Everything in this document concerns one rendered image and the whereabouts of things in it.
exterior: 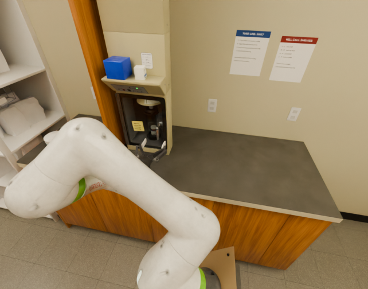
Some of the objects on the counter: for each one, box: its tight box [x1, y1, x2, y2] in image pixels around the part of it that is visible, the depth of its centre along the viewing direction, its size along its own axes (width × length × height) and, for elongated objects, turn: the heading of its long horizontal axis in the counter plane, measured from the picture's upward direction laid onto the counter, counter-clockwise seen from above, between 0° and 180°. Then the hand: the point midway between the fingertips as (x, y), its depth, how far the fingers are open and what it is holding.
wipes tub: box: [44, 131, 59, 145], centre depth 132 cm, size 13×13×15 cm
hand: (154, 143), depth 116 cm, fingers open, 12 cm apart
